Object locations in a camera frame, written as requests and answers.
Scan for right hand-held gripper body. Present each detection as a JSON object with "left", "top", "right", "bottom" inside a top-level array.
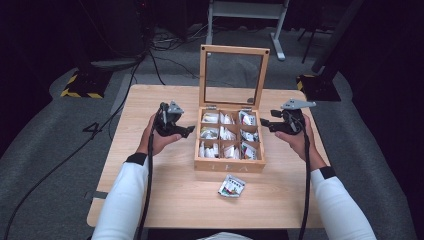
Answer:
[{"left": 280, "top": 97, "right": 317, "bottom": 136}]

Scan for hand-held gripper cable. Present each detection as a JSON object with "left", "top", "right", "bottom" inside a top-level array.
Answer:
[
  {"left": 293, "top": 113, "right": 313, "bottom": 240},
  {"left": 136, "top": 102, "right": 166, "bottom": 240}
]

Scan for grey tape strip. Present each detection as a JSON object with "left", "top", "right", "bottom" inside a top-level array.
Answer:
[{"left": 83, "top": 190, "right": 110, "bottom": 201}]

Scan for black equipment cabinet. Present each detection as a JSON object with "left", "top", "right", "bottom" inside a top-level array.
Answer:
[{"left": 78, "top": 0, "right": 152, "bottom": 58}]

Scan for group of tea bags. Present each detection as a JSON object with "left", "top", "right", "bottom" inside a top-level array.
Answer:
[{"left": 199, "top": 111, "right": 260, "bottom": 161}]

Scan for left hand-held gripper cable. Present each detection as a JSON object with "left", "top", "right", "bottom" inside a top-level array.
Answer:
[{"left": 136, "top": 102, "right": 166, "bottom": 240}]

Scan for long black floor cable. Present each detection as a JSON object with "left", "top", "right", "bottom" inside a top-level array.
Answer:
[{"left": 2, "top": 49, "right": 150, "bottom": 240}]

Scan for grey flat stand base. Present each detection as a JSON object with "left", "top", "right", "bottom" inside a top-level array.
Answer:
[{"left": 89, "top": 57, "right": 145, "bottom": 70}]

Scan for person's right hand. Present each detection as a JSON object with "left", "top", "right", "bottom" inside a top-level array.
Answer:
[{"left": 274, "top": 114, "right": 329, "bottom": 172}]

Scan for person's own torso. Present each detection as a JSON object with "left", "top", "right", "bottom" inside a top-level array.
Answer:
[{"left": 146, "top": 228, "right": 290, "bottom": 240}]

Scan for grey slanted post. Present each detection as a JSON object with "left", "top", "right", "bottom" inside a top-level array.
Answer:
[{"left": 311, "top": 0, "right": 365, "bottom": 74}]

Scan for right hand-held gripper cable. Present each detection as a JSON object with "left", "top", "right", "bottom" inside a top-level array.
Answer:
[{"left": 293, "top": 113, "right": 313, "bottom": 240}]

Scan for bundle of floor cables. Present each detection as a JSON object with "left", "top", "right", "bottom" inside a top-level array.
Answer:
[{"left": 149, "top": 24, "right": 209, "bottom": 52}]

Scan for black tripod legs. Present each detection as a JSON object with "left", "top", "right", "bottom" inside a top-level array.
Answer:
[{"left": 297, "top": 24, "right": 334, "bottom": 64}]

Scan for silver tea packet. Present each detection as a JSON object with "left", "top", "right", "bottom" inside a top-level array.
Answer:
[{"left": 217, "top": 173, "right": 247, "bottom": 198}]

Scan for wooden tea box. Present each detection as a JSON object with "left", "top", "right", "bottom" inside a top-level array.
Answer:
[{"left": 193, "top": 44, "right": 271, "bottom": 174}]

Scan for white metal stand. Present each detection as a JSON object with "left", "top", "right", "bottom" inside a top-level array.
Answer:
[{"left": 203, "top": 0, "right": 290, "bottom": 62}]

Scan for thin black floor cable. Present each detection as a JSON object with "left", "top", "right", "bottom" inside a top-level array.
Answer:
[{"left": 148, "top": 49, "right": 201, "bottom": 86}]

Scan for black base yellow striped tape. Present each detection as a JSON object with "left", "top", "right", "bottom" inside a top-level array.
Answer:
[
  {"left": 295, "top": 73, "right": 342, "bottom": 102},
  {"left": 60, "top": 68, "right": 113, "bottom": 100}
]

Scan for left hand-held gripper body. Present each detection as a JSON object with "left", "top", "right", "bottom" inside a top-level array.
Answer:
[{"left": 154, "top": 100, "right": 185, "bottom": 138}]

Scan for person's left hand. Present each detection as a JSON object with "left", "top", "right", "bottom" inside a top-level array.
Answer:
[{"left": 136, "top": 113, "right": 183, "bottom": 157}]

